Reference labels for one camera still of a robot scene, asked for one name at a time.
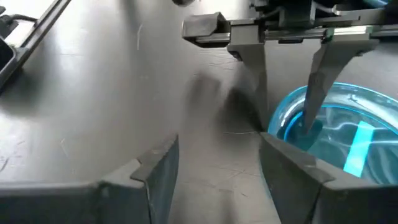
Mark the black metal table frame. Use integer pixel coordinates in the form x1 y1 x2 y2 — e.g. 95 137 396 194
0 0 72 91

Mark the black table mat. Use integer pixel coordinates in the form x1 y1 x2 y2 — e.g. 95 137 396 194
0 0 398 224

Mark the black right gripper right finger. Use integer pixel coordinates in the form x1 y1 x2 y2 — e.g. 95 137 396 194
259 131 398 224

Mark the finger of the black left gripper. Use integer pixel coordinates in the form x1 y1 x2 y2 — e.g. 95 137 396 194
226 24 271 132
302 38 379 132

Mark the clear blue small plate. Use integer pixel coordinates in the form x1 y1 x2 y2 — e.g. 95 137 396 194
267 82 398 186

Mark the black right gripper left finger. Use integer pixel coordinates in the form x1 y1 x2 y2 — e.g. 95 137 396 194
0 134 181 224

